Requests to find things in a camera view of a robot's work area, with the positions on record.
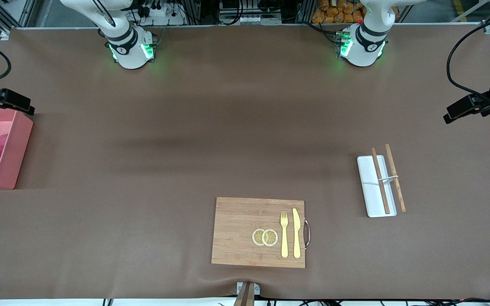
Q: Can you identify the wooden rod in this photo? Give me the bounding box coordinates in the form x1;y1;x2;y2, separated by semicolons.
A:
385;144;407;213
371;147;391;214

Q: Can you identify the yellow plastic knife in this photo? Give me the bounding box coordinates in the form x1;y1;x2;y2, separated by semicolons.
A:
292;208;302;259

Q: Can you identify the white power strip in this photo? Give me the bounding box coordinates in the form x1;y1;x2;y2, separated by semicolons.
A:
219;12;282;25
137;2;186;26

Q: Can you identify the white rectangular tray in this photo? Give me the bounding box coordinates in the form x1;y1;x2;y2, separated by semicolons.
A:
357;155;398;218

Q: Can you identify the yellow plastic fork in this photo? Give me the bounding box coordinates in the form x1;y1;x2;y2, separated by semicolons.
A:
280;212;289;258

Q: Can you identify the pink plastic bin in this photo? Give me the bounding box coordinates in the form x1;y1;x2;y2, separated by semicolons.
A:
0;108;34;190

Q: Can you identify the bamboo cutting board with handle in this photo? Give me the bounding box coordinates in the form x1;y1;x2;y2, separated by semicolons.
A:
211;197;311;269

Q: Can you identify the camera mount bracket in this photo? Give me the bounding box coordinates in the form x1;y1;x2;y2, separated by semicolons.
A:
233;282;261;306

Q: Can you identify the bag of orange buns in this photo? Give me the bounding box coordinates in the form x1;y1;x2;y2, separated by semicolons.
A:
312;0;400;24

